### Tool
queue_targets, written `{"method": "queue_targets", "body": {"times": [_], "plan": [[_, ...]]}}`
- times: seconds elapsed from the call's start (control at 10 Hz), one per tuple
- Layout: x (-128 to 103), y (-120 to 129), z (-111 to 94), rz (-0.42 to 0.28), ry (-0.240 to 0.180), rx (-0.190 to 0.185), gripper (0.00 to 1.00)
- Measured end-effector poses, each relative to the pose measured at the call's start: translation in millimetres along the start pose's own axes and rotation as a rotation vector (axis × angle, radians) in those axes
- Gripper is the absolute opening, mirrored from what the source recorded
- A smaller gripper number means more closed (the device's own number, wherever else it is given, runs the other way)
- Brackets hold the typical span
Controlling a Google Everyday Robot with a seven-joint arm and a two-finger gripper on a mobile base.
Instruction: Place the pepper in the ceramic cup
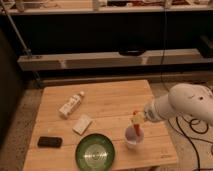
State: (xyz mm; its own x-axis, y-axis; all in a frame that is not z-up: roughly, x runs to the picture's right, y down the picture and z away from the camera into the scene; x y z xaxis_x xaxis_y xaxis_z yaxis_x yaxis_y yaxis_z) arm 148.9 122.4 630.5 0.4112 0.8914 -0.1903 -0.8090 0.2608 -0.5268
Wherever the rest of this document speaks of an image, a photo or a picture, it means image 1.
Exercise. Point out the white plastic bottle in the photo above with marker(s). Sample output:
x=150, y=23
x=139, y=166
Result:
x=73, y=103

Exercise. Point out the white rectangular box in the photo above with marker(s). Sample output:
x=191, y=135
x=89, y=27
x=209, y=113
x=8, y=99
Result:
x=82, y=124

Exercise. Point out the metal diagonal pole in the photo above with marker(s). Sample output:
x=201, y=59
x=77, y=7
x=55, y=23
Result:
x=26, y=50

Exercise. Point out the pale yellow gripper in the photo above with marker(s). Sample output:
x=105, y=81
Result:
x=138, y=117

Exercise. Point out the green plate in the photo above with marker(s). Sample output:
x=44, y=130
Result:
x=95, y=152

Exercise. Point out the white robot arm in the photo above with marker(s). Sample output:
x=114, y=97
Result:
x=181, y=99

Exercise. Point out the red pepper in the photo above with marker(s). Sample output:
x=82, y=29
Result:
x=136, y=128

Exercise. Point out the wooden shelf unit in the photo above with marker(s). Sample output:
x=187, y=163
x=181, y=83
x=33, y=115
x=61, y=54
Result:
x=121, y=37

